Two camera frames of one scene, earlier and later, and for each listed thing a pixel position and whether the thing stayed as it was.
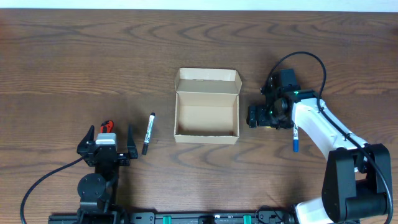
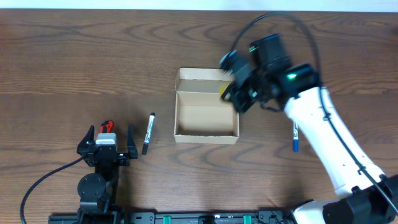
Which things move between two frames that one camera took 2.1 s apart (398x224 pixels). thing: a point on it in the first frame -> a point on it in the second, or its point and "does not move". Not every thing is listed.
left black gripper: x=106 y=152 does not move
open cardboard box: x=206 y=107 does not move
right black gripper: x=252 y=116 -> x=239 y=98
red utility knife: x=107 y=127 does not move
